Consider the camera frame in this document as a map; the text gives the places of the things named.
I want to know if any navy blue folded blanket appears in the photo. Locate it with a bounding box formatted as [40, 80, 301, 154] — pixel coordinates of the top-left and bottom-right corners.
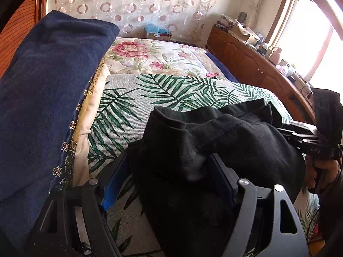
[1, 10, 119, 256]

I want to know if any wooden louvered wardrobe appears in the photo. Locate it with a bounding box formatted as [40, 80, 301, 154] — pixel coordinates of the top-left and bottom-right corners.
[1, 0, 47, 75]

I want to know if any cardboard box on cabinet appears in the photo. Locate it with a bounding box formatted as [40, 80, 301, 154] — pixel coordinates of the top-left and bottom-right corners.
[231, 19, 260, 45]

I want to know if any window with wooden frame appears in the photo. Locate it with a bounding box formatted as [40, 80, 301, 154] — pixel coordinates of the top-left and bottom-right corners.
[267, 0, 342, 93]

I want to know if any floral quilt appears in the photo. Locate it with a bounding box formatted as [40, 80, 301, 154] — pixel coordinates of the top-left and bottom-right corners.
[62, 38, 234, 187]

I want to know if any pink thermos jug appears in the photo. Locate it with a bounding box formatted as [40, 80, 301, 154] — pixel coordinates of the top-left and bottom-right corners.
[269, 47, 282, 65]

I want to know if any black garment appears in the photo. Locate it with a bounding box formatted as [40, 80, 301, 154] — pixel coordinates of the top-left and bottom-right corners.
[126, 89, 342, 256]

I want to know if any wooden sideboard cabinet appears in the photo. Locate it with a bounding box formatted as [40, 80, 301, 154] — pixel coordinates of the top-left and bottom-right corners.
[206, 26, 315, 124]

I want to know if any circle pattern sheer curtain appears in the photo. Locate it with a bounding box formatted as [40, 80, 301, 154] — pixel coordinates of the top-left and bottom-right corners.
[48, 0, 217, 41]

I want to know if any palm leaf bed cover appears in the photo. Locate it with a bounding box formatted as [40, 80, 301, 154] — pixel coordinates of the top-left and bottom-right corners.
[81, 74, 319, 256]

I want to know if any person's right hand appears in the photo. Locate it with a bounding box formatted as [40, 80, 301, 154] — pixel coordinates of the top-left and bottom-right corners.
[304, 154, 341, 194]

